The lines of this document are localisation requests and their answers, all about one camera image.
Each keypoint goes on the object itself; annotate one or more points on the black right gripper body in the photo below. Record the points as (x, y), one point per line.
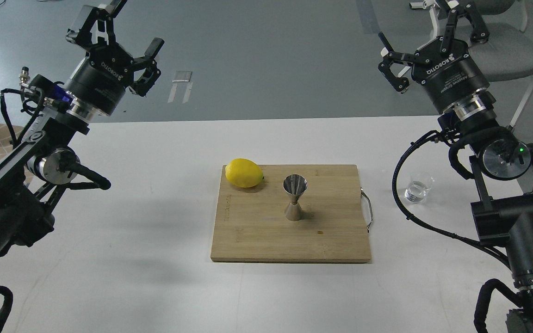
(449, 77)

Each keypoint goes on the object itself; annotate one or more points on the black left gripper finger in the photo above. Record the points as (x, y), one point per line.
(148, 64)
(101, 18)

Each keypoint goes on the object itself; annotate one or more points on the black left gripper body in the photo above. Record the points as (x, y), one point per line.
(102, 77)

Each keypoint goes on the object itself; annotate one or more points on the clear glass cup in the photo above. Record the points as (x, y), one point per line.
(419, 186)

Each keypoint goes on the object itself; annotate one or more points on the steel double jigger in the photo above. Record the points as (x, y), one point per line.
(295, 186)

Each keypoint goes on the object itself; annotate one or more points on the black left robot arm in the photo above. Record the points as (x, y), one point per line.
(43, 117)

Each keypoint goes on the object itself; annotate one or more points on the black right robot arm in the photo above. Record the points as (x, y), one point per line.
(480, 149)

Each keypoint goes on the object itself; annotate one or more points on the grey office chair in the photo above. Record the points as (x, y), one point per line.
(507, 54)

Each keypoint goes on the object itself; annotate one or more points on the yellow lemon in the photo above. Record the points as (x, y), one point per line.
(243, 173)

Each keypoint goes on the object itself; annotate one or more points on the bamboo cutting board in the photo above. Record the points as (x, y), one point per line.
(250, 225)

